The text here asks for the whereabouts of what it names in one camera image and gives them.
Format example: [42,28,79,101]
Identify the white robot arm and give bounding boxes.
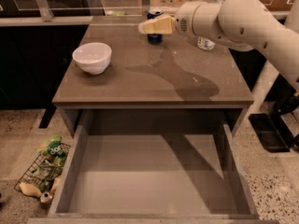
[138,0,299,90]

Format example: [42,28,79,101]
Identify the clear plastic water bottle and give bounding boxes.
[197,0,221,51]

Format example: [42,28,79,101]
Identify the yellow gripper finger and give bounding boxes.
[138,14,176,35]

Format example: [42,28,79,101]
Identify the white ceramic bowl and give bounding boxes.
[72,42,112,75]

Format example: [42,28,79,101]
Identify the silver can on floor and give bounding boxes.
[40,191,53,203]

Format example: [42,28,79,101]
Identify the green snack bag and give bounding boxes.
[36,135,67,166]

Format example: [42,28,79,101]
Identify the open grey top drawer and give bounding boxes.
[27,109,279,224]

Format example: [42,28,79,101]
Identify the yellow snack packet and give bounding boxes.
[19,182,41,198]

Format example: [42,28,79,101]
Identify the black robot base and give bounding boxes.
[249,94,299,153]

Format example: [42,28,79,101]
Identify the black wire basket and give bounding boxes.
[14,143,70,192]

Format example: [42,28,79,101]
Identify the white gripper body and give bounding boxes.
[175,1,202,36]

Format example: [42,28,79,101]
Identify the grey cabinet with top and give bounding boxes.
[52,16,253,133]

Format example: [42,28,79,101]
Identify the blue pepsi can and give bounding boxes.
[147,8,164,45]

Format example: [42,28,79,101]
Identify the metal railing frame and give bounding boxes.
[0,0,291,28]

